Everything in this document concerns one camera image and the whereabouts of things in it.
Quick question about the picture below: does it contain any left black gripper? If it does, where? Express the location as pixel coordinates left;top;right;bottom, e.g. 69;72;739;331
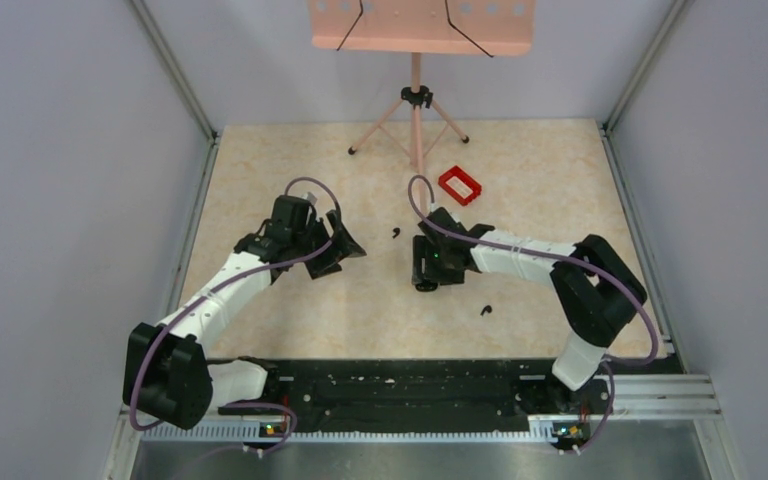
291;209;365;279

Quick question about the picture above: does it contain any black earbud charging case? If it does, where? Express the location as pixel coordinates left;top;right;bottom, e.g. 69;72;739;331
414;281;438;293

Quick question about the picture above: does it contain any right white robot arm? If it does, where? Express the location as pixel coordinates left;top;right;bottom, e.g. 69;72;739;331
414;207;658;412

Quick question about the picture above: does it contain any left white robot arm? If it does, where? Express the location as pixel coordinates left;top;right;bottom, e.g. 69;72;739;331
122;195;366;429

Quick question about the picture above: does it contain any red plastic box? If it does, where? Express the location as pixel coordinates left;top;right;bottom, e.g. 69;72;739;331
438;165;483;206

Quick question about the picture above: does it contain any pink music stand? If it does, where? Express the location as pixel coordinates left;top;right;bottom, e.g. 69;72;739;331
306;0;537;174

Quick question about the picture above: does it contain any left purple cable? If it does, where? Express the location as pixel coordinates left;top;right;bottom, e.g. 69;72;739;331
128;176;344;458

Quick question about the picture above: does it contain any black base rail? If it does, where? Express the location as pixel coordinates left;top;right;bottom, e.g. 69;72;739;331
218;357;614;435

